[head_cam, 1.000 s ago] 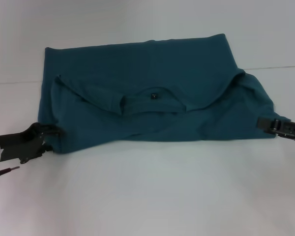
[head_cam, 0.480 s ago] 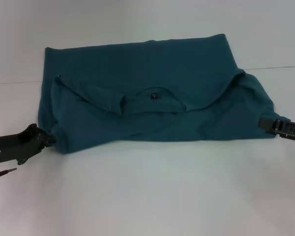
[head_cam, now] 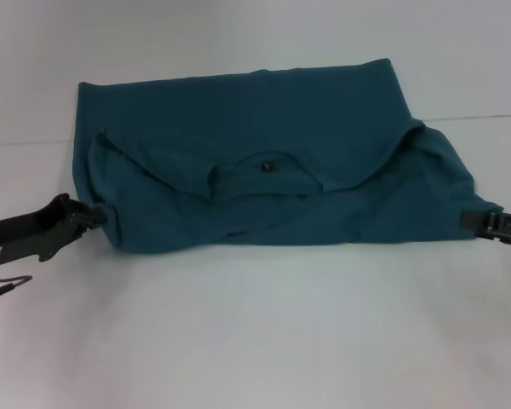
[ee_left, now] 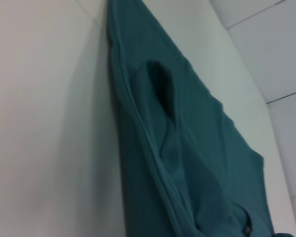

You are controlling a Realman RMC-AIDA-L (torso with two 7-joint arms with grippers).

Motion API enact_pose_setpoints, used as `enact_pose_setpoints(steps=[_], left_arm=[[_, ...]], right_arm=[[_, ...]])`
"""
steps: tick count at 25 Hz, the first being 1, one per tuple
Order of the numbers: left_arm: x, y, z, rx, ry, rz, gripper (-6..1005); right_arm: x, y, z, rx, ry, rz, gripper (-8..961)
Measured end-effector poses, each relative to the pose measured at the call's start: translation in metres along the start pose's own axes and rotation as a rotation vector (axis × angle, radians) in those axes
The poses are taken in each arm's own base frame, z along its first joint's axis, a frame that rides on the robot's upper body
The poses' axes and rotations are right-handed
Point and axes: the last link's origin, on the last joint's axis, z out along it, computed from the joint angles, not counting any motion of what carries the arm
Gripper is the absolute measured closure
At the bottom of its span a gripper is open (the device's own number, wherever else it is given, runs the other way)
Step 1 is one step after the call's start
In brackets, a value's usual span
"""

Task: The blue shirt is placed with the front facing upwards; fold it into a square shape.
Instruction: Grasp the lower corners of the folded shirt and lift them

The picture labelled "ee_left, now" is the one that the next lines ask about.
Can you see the teal t-shirt with FREE print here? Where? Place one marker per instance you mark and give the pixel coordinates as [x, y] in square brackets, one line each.
[187, 135]

